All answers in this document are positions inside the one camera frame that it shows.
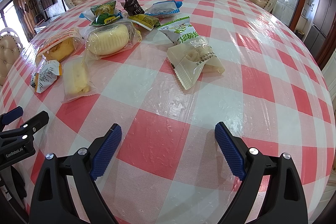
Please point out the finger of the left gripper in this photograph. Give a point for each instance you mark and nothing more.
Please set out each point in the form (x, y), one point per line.
(12, 115)
(27, 130)

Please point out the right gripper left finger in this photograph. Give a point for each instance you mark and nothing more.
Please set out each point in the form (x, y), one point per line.
(52, 201)

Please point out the small orange white snack packet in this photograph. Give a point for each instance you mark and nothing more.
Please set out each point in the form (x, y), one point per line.
(48, 74)

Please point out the pale rectangular cake packet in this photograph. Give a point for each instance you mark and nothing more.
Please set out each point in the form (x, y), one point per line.
(77, 80)

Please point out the dark chocolate snack packet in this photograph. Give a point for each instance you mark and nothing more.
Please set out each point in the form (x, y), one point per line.
(132, 7)

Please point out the beige tufted chair left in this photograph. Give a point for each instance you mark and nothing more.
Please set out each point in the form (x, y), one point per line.
(10, 50)

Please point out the orange sponge cake packet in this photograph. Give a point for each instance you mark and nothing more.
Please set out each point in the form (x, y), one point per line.
(60, 46)

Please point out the round yellow bread packet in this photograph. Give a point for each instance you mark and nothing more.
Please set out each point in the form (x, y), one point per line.
(109, 40)

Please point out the brown curtains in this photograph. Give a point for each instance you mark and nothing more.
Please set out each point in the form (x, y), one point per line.
(26, 11)

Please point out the green yellow snack packet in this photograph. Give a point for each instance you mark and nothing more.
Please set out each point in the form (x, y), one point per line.
(103, 14)

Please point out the red checkered tablecloth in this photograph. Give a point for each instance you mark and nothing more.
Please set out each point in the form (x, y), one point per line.
(168, 168)

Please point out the yellow green small packet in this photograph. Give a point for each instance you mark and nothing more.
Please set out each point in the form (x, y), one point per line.
(145, 21)

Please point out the beige pastry packet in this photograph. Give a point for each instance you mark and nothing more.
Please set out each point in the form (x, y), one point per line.
(190, 58)

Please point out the blue clear snack packet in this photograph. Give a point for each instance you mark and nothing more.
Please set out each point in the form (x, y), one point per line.
(164, 9)

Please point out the green white snack packet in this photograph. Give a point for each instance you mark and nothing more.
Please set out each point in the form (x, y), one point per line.
(179, 30)

